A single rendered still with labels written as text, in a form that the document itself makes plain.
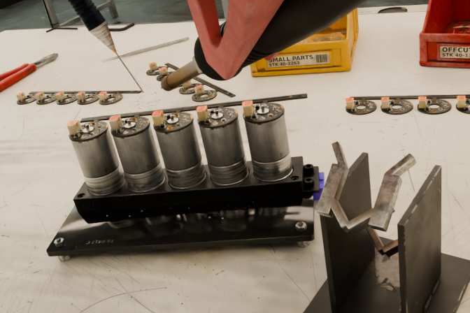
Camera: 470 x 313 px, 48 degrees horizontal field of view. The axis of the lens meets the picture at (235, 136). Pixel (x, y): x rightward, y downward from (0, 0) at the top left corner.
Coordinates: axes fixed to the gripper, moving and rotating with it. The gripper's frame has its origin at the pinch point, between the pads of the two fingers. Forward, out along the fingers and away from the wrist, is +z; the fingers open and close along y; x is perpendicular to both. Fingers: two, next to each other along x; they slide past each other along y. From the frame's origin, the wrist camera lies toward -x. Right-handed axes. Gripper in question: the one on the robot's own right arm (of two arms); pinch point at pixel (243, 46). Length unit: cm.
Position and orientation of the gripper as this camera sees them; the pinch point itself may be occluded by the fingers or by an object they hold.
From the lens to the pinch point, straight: 22.8
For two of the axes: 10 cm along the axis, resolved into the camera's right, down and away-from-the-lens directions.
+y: -7.8, 4.1, -4.8
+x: 6.2, 6.4, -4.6
